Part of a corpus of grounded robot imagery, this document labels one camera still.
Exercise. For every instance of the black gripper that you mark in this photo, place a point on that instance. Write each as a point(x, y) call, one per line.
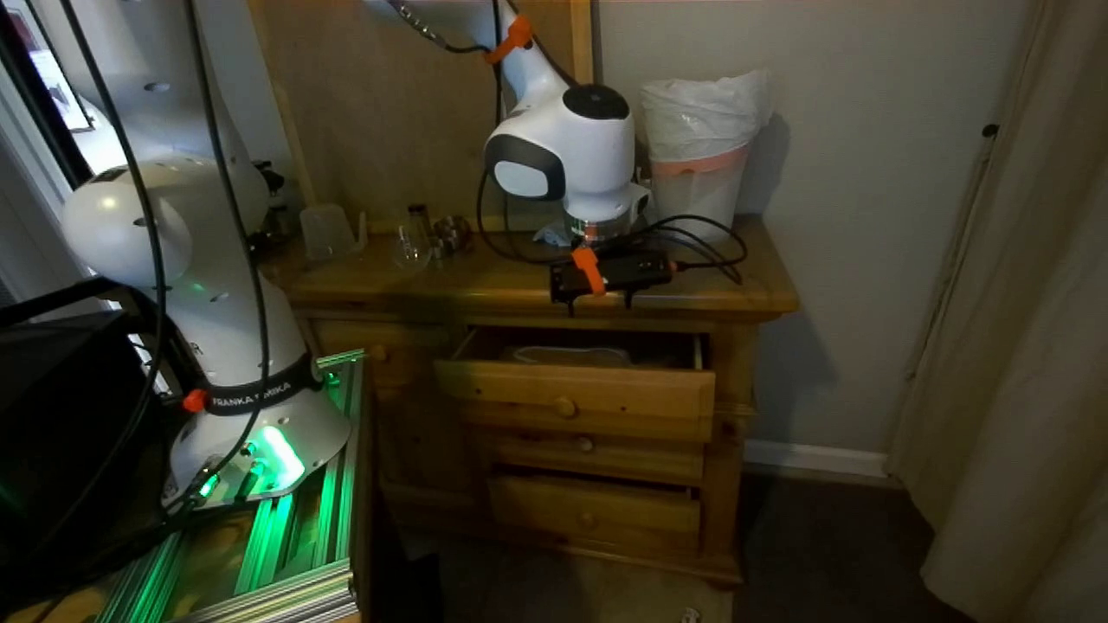
point(629, 276)

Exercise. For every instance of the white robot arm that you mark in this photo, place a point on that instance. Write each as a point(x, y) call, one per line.
point(565, 141)

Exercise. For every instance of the small wooden drawer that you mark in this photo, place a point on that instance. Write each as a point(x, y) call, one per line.
point(394, 348)

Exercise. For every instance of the light blue cloth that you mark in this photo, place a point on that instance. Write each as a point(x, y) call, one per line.
point(554, 236)

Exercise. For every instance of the wooden dresser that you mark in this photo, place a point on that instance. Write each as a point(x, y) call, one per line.
point(748, 289)

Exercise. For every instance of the white lined trash bin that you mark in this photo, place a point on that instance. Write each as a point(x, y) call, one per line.
point(703, 176)

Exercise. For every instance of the small items on dresser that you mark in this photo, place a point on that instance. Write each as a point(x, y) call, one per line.
point(416, 244)

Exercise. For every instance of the white baseboard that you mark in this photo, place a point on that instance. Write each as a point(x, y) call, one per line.
point(814, 461)

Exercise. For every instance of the small grey container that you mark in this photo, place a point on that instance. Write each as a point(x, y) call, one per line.
point(329, 236)

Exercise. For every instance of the beige curtain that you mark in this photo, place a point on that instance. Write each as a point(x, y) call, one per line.
point(1026, 348)

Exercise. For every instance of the black box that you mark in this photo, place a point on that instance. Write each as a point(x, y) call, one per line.
point(71, 438)

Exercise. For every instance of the silver round base plate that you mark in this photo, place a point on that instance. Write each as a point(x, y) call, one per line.
point(231, 456)

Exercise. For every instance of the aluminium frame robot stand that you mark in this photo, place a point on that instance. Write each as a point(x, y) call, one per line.
point(289, 554)

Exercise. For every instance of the white window frame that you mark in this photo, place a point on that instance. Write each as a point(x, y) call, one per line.
point(30, 194)

